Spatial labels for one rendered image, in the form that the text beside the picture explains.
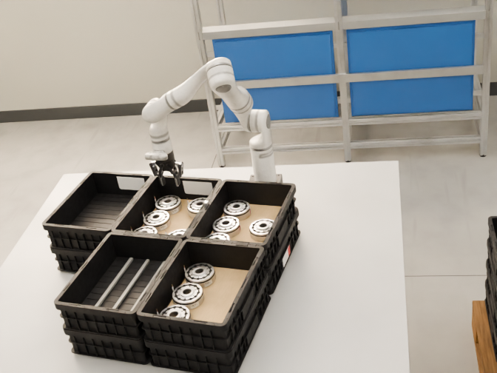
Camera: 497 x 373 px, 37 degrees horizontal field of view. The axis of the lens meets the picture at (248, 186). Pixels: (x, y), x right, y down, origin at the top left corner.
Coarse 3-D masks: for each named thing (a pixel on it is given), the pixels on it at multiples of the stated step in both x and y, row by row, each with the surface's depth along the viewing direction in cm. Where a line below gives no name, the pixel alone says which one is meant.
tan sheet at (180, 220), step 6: (186, 204) 294; (180, 210) 291; (186, 210) 290; (174, 216) 288; (180, 216) 287; (186, 216) 287; (174, 222) 284; (180, 222) 284; (186, 222) 283; (168, 228) 281; (174, 228) 281; (180, 228) 280; (186, 228) 280; (168, 234) 278
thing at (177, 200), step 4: (164, 196) 296; (168, 196) 295; (172, 196) 295; (176, 196) 294; (160, 200) 294; (176, 200) 292; (156, 204) 291; (160, 204) 291; (172, 204) 290; (176, 204) 289; (160, 208) 288; (164, 208) 288; (168, 208) 288; (172, 208) 288
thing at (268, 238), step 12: (228, 180) 287; (240, 180) 285; (216, 192) 280; (288, 192) 273; (288, 204) 269; (192, 228) 261; (276, 228) 257; (204, 240) 254; (216, 240) 253; (228, 240) 252; (264, 240) 249
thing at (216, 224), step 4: (228, 216) 277; (216, 220) 276; (220, 220) 276; (232, 220) 275; (236, 220) 275; (216, 224) 274; (232, 224) 272; (236, 224) 272; (216, 228) 272; (220, 228) 271; (224, 228) 271; (228, 228) 270; (232, 228) 270; (236, 228) 270; (224, 232) 269
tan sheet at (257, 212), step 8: (256, 208) 285; (264, 208) 285; (272, 208) 284; (224, 216) 283; (248, 216) 281; (256, 216) 280; (264, 216) 280; (272, 216) 279; (240, 224) 277; (248, 224) 276; (240, 232) 273; (248, 232) 272; (232, 240) 269; (240, 240) 269; (248, 240) 268
